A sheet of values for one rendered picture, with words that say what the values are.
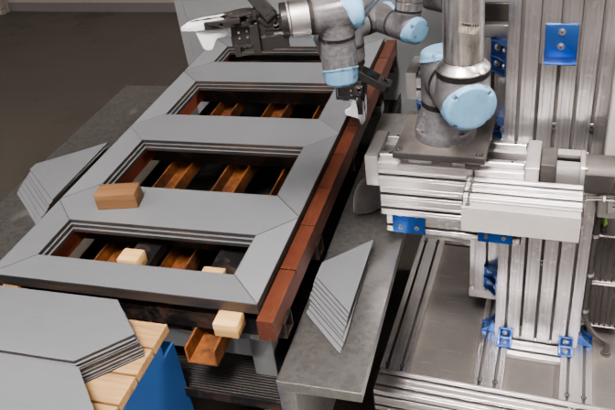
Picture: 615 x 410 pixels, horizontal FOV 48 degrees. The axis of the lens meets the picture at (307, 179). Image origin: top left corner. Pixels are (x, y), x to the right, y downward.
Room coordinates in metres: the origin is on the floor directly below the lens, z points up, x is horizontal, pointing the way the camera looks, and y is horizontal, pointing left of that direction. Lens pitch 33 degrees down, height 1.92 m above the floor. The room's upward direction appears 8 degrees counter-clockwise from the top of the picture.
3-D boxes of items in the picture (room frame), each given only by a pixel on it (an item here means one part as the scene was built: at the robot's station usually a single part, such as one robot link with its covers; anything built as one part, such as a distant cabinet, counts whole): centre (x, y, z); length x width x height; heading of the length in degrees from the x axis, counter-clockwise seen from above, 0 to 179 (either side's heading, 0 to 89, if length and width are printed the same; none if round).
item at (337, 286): (1.36, -0.03, 0.70); 0.39 x 0.12 x 0.04; 160
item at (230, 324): (1.19, 0.22, 0.79); 0.06 x 0.05 x 0.04; 70
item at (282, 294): (1.91, -0.14, 0.80); 1.62 x 0.04 x 0.06; 160
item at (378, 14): (1.92, -0.27, 1.20); 0.11 x 0.11 x 0.08; 31
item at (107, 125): (2.14, 0.79, 0.74); 1.20 x 0.26 x 0.03; 160
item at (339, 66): (1.38, -0.10, 1.34); 0.11 x 0.08 x 0.11; 3
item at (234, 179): (2.03, 0.21, 0.70); 1.66 x 0.08 x 0.05; 160
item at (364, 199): (1.77, -0.19, 0.70); 0.20 x 0.10 x 0.03; 164
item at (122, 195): (1.68, 0.54, 0.87); 0.12 x 0.06 x 0.05; 82
